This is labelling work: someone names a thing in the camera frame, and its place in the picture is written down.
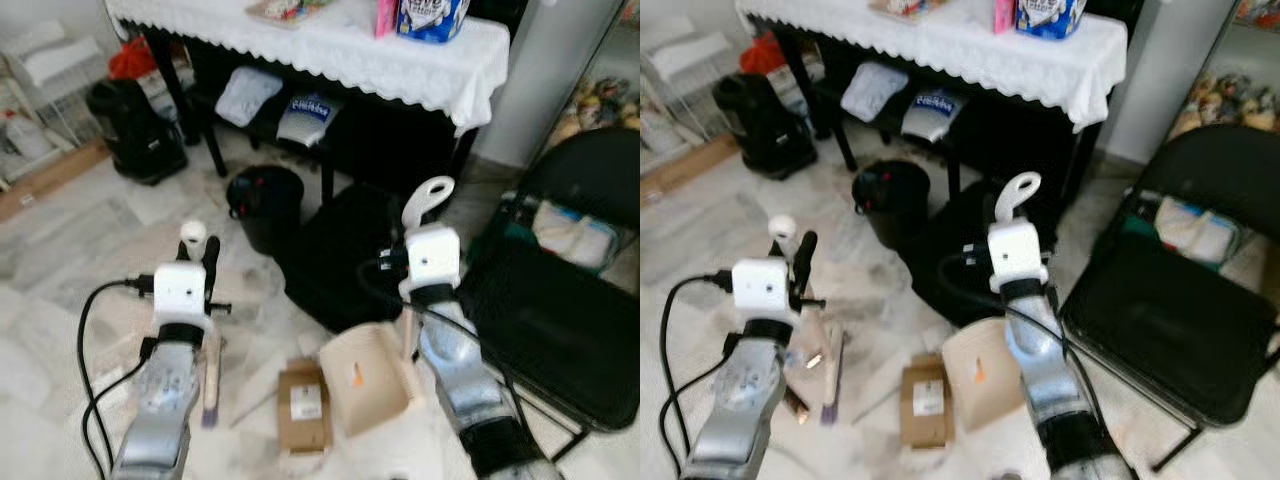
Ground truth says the black round bin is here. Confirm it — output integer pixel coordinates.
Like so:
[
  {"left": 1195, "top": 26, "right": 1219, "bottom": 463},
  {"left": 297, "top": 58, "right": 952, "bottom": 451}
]
[
  {"left": 852, "top": 160, "right": 931, "bottom": 251},
  {"left": 227, "top": 165, "right": 305, "bottom": 256}
]

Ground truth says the black flat bag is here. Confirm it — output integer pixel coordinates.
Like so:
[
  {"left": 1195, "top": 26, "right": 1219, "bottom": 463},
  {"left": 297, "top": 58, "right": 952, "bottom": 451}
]
[
  {"left": 895, "top": 180, "right": 1013, "bottom": 329},
  {"left": 275, "top": 185, "right": 413, "bottom": 336}
]

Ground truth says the small cardboard box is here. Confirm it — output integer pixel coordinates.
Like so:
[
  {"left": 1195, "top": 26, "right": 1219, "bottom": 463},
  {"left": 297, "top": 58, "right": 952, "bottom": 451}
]
[
  {"left": 900, "top": 353, "right": 956, "bottom": 449},
  {"left": 277, "top": 358, "right": 333, "bottom": 453}
]

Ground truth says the black appliance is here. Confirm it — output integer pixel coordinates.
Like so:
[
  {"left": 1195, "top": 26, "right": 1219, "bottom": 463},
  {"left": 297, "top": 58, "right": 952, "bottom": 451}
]
[
  {"left": 712, "top": 73, "right": 816, "bottom": 181},
  {"left": 87, "top": 78, "right": 189, "bottom": 186}
]

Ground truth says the wooden board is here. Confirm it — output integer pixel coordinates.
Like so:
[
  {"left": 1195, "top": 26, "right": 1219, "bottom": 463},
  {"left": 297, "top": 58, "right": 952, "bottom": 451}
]
[
  {"left": 640, "top": 135, "right": 741, "bottom": 206},
  {"left": 0, "top": 140, "right": 111, "bottom": 223}
]

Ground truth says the plain white sack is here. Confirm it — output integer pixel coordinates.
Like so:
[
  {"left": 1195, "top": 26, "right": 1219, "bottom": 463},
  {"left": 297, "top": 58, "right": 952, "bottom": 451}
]
[
  {"left": 842, "top": 62, "right": 909, "bottom": 123},
  {"left": 215, "top": 67, "right": 284, "bottom": 128}
]

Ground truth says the white sack with blue print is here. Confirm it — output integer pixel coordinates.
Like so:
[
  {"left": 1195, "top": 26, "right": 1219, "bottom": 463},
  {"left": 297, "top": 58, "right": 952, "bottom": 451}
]
[
  {"left": 275, "top": 93, "right": 343, "bottom": 149},
  {"left": 900, "top": 88, "right": 966, "bottom": 143}
]

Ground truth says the red plastic bag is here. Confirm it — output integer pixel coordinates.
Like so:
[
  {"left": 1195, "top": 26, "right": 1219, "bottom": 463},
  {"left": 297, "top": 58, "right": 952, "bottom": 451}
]
[
  {"left": 108, "top": 38, "right": 159, "bottom": 81},
  {"left": 740, "top": 32, "right": 786, "bottom": 76}
]

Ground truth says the black table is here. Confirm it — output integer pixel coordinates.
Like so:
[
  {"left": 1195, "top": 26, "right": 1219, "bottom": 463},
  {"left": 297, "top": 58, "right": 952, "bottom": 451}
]
[
  {"left": 770, "top": 25, "right": 1101, "bottom": 216},
  {"left": 140, "top": 25, "right": 483, "bottom": 206}
]

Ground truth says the bag with white packs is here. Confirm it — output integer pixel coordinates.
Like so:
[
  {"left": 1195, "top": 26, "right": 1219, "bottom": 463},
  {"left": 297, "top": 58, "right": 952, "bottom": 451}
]
[
  {"left": 500, "top": 195, "right": 623, "bottom": 273},
  {"left": 1120, "top": 190, "right": 1248, "bottom": 273}
]

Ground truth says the black folding chair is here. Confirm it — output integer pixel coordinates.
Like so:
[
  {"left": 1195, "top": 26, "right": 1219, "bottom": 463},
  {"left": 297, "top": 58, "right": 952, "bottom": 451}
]
[
  {"left": 1060, "top": 125, "right": 1280, "bottom": 473},
  {"left": 455, "top": 128, "right": 641, "bottom": 463}
]

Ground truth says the white lace tablecloth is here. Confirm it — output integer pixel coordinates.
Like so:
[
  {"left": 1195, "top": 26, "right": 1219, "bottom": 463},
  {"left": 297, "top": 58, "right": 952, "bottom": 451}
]
[
  {"left": 105, "top": 0, "right": 511, "bottom": 136},
  {"left": 735, "top": 0, "right": 1129, "bottom": 131}
]

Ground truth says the plush toys display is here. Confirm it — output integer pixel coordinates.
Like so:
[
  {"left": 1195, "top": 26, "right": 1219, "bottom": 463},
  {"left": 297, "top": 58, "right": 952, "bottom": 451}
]
[
  {"left": 1170, "top": 70, "right": 1280, "bottom": 141},
  {"left": 550, "top": 75, "right": 641, "bottom": 143}
]

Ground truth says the colourful magazine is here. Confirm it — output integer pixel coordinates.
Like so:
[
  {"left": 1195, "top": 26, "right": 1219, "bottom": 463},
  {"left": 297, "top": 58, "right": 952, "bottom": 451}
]
[
  {"left": 245, "top": 0, "right": 331, "bottom": 26},
  {"left": 868, "top": 0, "right": 951, "bottom": 23}
]

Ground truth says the blue white tissue pack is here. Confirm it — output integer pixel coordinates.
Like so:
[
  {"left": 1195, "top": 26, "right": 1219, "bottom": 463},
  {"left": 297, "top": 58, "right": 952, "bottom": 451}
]
[
  {"left": 1015, "top": 0, "right": 1089, "bottom": 41},
  {"left": 397, "top": 0, "right": 471, "bottom": 43}
]

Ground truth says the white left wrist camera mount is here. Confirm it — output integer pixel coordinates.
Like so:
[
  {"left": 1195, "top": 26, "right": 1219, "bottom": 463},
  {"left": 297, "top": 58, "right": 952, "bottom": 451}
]
[
  {"left": 732, "top": 258, "right": 798, "bottom": 326},
  {"left": 152, "top": 262, "right": 211, "bottom": 331}
]

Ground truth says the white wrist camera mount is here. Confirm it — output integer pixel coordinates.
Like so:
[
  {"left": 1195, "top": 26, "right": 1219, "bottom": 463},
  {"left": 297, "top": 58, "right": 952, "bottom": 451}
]
[
  {"left": 402, "top": 225, "right": 463, "bottom": 301},
  {"left": 152, "top": 262, "right": 211, "bottom": 331},
  {"left": 988, "top": 220, "right": 1049, "bottom": 291},
  {"left": 732, "top": 258, "right": 798, "bottom": 326}
]

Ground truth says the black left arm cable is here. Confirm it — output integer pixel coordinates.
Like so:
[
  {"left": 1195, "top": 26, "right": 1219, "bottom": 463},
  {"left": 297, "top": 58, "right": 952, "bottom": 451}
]
[
  {"left": 78, "top": 278, "right": 158, "bottom": 480},
  {"left": 658, "top": 270, "right": 737, "bottom": 480}
]

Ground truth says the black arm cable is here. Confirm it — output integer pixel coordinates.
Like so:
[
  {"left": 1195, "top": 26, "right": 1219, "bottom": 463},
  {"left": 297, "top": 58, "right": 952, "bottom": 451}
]
[
  {"left": 358, "top": 256, "right": 521, "bottom": 401},
  {"left": 658, "top": 270, "right": 737, "bottom": 480},
  {"left": 78, "top": 278, "right": 158, "bottom": 480},
  {"left": 937, "top": 248, "right": 1111, "bottom": 431}
]

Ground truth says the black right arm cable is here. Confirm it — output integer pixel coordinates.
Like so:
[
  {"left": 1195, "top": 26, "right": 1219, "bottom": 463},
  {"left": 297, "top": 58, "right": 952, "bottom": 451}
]
[
  {"left": 358, "top": 256, "right": 521, "bottom": 401},
  {"left": 937, "top": 248, "right": 1111, "bottom": 431}
]

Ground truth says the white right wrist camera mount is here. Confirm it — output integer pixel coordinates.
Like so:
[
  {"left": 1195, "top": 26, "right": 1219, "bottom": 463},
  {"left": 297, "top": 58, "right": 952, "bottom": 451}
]
[
  {"left": 988, "top": 220, "right": 1049, "bottom": 291},
  {"left": 402, "top": 225, "right": 463, "bottom": 301}
]

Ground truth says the white wire rack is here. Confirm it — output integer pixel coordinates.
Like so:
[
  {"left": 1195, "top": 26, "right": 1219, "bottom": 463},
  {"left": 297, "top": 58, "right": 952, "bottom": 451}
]
[
  {"left": 0, "top": 20, "right": 113, "bottom": 186},
  {"left": 640, "top": 15, "right": 738, "bottom": 171}
]

